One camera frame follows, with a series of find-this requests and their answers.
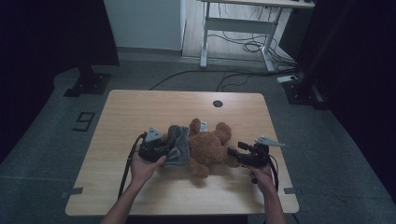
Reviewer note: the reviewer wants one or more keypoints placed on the white power strip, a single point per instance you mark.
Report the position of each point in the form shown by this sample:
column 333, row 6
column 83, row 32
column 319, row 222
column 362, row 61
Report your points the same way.
column 286, row 79

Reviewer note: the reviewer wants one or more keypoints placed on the grey tape strip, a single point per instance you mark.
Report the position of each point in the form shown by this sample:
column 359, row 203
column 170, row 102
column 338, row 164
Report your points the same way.
column 73, row 191
column 291, row 190

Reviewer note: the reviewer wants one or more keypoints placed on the black stand base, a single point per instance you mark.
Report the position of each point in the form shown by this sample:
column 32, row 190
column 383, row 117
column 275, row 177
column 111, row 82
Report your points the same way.
column 299, row 93
column 90, row 84

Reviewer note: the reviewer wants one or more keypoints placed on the person's right hand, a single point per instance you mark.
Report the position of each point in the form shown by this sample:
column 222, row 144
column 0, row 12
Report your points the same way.
column 263, row 177

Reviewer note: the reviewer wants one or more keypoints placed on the white desk frame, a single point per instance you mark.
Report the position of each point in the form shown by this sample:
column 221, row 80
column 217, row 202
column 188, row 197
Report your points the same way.
column 239, row 25

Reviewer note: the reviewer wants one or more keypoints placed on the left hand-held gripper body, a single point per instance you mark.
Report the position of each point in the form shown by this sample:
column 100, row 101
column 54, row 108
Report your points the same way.
column 152, row 149

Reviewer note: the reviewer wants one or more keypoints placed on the black tape floor mark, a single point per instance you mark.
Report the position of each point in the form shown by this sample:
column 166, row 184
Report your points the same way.
column 88, row 116

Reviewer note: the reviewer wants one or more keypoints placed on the dark curtain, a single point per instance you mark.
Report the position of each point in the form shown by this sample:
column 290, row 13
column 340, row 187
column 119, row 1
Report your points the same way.
column 358, row 77
column 46, row 46

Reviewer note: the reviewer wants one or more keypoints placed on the person's left hand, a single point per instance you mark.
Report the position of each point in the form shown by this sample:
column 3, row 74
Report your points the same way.
column 143, row 171

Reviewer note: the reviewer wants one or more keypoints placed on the brown teddy bear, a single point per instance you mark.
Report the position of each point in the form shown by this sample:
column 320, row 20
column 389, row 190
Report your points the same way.
column 207, row 149

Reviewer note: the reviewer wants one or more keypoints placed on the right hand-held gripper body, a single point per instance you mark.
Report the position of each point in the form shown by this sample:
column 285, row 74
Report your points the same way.
column 257, row 155

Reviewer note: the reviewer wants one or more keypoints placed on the grey fluffy garment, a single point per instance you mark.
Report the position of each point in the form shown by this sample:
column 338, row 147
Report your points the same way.
column 182, row 155

